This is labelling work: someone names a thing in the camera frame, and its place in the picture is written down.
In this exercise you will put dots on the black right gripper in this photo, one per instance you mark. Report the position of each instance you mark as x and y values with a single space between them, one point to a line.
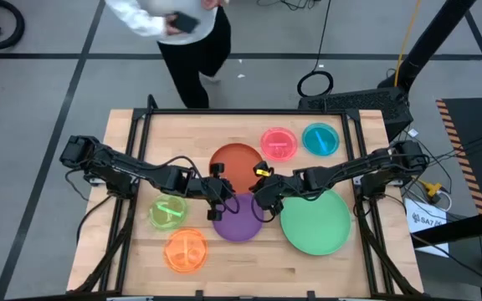
285 188

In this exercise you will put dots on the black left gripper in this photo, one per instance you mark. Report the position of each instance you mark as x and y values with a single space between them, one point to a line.
209 188

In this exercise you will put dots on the red opaque plastic plate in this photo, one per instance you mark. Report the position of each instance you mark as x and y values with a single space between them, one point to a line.
237 163

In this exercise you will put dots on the purple opaque plastic plate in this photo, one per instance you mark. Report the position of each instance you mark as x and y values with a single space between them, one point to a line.
239 223

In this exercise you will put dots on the pink transparent small plate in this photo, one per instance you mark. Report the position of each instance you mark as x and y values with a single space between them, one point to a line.
278 150

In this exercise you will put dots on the light green large plate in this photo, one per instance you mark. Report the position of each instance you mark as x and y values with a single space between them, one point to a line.
316 226

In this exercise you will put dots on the lime green transparent plate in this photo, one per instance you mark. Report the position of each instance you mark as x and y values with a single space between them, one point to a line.
167 219

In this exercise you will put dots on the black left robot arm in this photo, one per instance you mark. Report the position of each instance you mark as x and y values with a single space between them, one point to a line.
111 167

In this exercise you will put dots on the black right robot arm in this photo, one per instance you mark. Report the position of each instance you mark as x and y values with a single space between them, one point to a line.
350 167

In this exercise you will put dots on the yellow tape tag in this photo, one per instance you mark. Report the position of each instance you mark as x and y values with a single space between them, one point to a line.
263 171

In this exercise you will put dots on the teal transparent small plate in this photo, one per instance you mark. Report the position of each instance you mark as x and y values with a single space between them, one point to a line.
314 144

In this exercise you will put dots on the orange transparent plate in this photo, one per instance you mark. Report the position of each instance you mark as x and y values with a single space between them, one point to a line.
176 255

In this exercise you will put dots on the black computer case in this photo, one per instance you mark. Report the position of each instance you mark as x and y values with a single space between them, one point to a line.
358 102

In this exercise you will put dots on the person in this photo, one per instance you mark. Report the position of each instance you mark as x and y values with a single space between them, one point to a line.
191 62

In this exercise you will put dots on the white paper sign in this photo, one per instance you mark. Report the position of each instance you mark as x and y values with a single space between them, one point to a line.
425 221

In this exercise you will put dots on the yellow plug connector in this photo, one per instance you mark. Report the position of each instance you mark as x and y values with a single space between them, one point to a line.
432 189

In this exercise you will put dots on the person's hand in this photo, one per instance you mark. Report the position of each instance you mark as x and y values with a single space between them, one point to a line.
170 28
211 3

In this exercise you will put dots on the black phone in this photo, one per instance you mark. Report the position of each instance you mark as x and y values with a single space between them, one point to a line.
186 21

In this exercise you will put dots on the black beam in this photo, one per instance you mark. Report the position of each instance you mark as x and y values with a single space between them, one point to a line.
458 228

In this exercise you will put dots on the black hazard striped platform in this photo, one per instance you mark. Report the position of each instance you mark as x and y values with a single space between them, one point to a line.
467 125

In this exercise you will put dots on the black slanted pole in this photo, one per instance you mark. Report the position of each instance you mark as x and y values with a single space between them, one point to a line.
429 42

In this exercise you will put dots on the black aluminium table frame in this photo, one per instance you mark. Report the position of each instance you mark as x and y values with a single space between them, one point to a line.
266 111

